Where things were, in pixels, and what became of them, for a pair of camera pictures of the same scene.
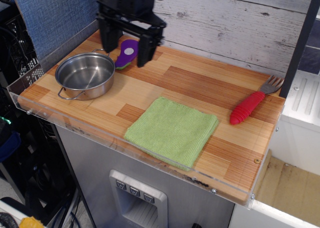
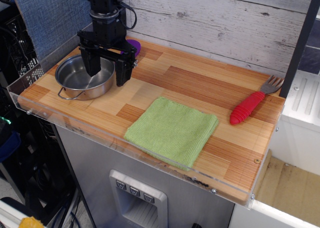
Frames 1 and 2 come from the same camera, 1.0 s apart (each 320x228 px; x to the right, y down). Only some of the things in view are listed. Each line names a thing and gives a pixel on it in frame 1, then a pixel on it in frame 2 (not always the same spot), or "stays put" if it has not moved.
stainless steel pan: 86,76 stays put
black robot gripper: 132,8 -> 109,35
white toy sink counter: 297,140 stays put
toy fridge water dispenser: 137,205 stays put
